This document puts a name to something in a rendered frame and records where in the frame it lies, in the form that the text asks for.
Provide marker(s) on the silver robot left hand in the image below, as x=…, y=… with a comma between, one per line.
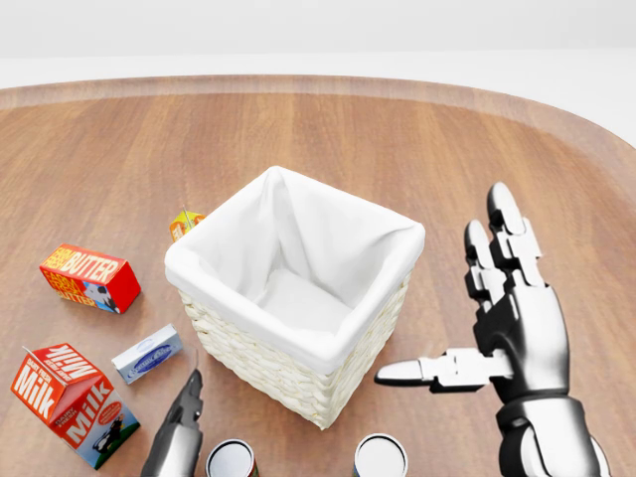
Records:
x=174, y=437

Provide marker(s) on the silver robot right hand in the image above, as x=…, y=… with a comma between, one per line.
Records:
x=517, y=323

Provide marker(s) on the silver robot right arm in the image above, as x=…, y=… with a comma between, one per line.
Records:
x=546, y=439

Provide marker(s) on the white wicker basket with liner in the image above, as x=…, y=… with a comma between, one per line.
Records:
x=278, y=343

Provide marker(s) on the tin can with red label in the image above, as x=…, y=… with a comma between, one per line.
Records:
x=231, y=459

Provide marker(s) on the small blue-white cream cheese box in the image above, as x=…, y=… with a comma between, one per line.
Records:
x=146, y=353

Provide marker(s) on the red milk carton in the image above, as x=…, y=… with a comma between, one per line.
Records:
x=74, y=405

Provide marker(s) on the red butter box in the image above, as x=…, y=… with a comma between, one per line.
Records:
x=92, y=278

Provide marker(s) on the tin can with green label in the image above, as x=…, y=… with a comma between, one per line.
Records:
x=380, y=457

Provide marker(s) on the orange juice carton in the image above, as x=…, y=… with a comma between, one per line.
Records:
x=182, y=224

